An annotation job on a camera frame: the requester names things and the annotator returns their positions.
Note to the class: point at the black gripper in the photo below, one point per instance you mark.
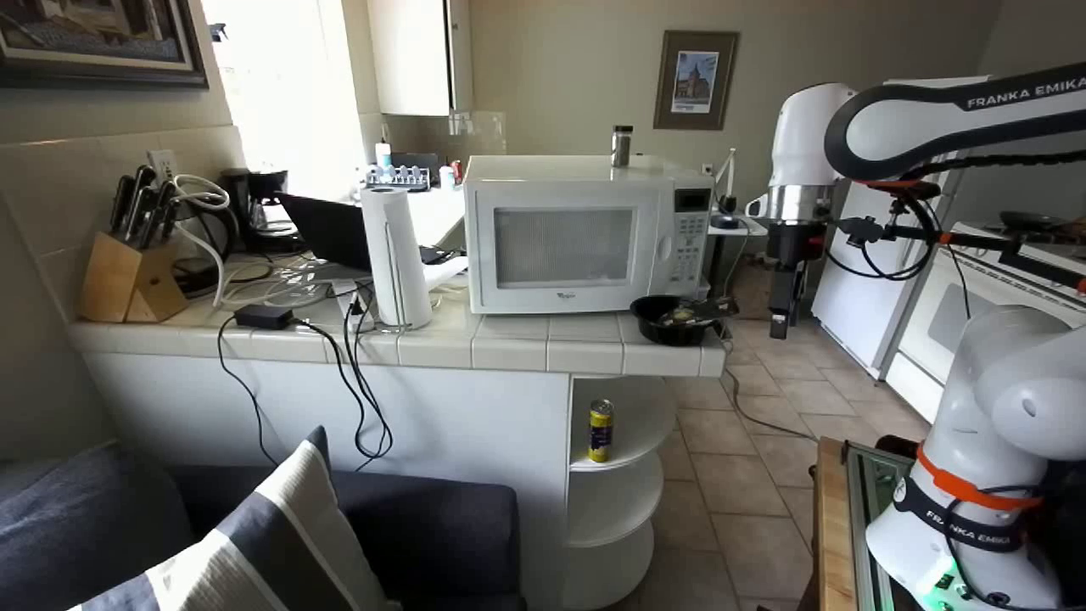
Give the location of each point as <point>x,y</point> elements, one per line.
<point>787,250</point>

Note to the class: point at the yellow and blue can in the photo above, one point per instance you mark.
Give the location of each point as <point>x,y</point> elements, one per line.
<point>599,426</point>

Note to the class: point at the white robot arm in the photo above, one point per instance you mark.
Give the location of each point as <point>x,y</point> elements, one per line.
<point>1016,400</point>

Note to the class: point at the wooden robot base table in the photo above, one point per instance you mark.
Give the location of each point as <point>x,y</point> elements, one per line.
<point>850,490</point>

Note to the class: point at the small silver metal can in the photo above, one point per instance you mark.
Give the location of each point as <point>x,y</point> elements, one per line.
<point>622,146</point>

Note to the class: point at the white microwave oven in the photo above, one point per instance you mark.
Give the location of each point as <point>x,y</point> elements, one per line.
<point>559,235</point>

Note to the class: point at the brown cardboard box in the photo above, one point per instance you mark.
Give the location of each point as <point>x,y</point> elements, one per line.
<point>752,288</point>

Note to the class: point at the black frying pan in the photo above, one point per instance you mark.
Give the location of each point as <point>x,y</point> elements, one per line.
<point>674,319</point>

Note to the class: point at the white leaning panel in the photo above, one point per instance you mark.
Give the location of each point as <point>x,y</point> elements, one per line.
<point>855,299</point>

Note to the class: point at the white round corner shelf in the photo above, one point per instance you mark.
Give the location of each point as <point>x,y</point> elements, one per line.
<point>608,524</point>

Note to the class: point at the white paper towel roll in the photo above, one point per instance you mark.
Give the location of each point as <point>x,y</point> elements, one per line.
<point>396,261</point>

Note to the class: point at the black laptop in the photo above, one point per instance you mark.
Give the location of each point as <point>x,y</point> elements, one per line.
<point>330,229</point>

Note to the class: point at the black power adapter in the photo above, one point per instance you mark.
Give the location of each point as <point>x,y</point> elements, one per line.
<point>261,316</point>

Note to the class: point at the striped grey white pillow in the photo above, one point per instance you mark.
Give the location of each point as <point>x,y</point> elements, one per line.
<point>284,546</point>

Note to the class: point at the wooden knife block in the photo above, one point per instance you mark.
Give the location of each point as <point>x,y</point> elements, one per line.
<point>126,284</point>

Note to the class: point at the large dark framed picture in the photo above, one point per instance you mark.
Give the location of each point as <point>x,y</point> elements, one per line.
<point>100,44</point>

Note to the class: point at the dark grey sofa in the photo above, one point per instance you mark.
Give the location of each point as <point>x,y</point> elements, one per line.
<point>115,531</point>

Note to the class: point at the small framed wall picture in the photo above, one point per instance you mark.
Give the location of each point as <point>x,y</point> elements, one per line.
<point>693,80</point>

